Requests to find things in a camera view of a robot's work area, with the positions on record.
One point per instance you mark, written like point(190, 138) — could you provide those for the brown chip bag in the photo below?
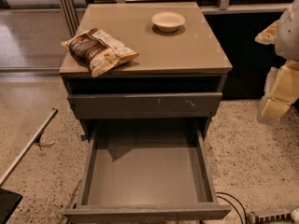
point(99, 51)

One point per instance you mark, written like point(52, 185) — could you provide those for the black object bottom left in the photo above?
point(8, 203)

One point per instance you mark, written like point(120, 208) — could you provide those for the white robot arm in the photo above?
point(287, 42)

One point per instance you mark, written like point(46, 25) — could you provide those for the white paper bowl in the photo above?
point(168, 22)

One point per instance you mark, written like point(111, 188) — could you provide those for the grey power strip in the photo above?
point(261, 217)

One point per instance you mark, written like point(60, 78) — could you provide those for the grey drawer cabinet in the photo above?
point(187, 60)

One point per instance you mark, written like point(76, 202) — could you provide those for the open grey middle drawer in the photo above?
point(146, 179)

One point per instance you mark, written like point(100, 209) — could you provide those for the yellow hook under table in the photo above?
point(38, 142)

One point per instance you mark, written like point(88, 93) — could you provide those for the metal window frame post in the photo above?
point(70, 15)

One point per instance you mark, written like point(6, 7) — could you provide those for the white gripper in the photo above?
point(289, 36)

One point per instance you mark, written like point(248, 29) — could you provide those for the closed grey top drawer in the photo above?
point(145, 106)

